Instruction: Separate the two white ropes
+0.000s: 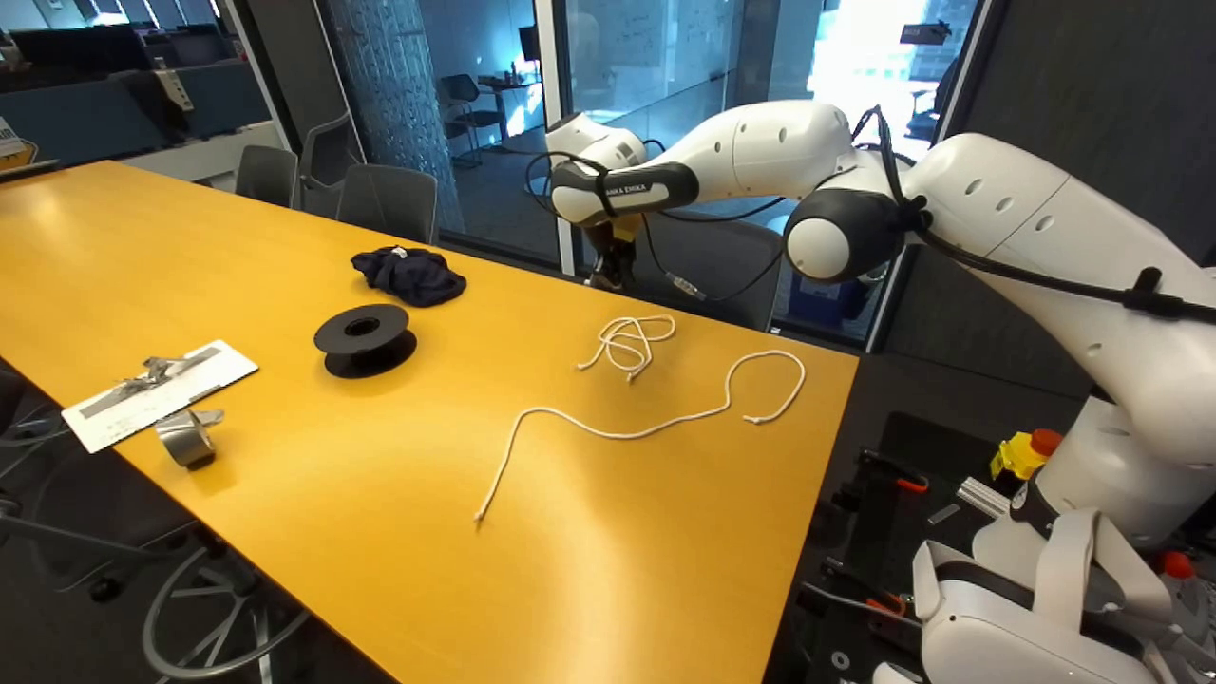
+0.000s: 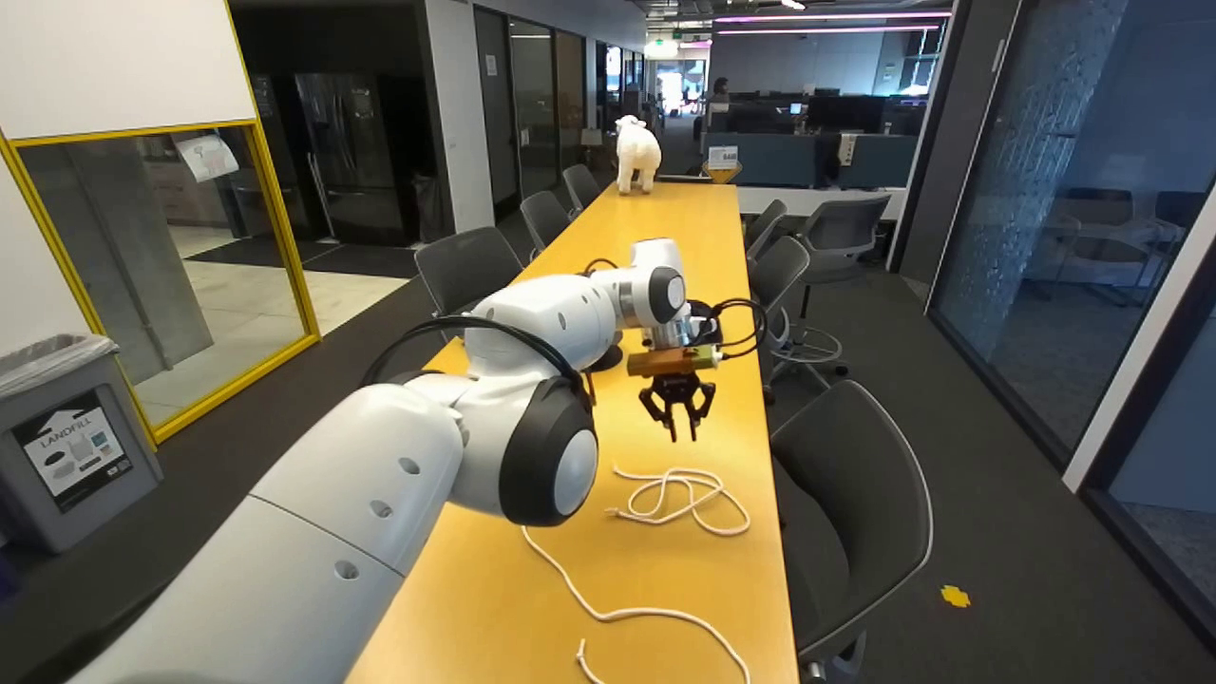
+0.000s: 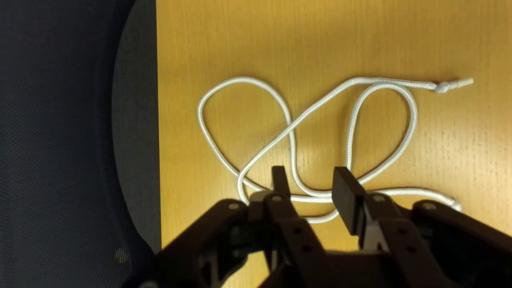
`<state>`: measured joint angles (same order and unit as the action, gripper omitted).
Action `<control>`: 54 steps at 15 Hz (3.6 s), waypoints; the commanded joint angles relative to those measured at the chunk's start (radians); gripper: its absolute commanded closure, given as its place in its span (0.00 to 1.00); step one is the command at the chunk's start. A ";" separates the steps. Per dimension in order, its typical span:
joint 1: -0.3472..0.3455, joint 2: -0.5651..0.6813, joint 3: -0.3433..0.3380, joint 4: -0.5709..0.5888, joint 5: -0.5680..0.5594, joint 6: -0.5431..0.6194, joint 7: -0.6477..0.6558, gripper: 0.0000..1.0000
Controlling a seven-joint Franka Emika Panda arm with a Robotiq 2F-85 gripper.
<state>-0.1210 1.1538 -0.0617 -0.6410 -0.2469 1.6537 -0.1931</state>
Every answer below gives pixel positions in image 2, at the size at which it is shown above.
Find long white rope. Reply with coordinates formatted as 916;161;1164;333
517;523;756;684

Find grey chair middle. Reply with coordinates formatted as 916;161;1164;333
751;234;842;363

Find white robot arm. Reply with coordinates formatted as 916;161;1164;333
67;238;691;684

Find yellow framed glass panel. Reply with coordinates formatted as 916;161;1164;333
12;123;318;439

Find grey chair left side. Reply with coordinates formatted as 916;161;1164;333
413;228;522;314

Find grey trash bin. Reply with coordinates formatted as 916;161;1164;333
0;333;162;551

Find grey chair far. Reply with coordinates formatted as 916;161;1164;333
807;194;888;257

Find white stuffed animal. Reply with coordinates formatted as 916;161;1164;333
615;115;662;194

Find grey chair near robot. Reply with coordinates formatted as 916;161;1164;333
770;379;935;684

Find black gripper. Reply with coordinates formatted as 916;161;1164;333
637;372;713;439

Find short white rope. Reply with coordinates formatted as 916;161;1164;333
613;463;756;544

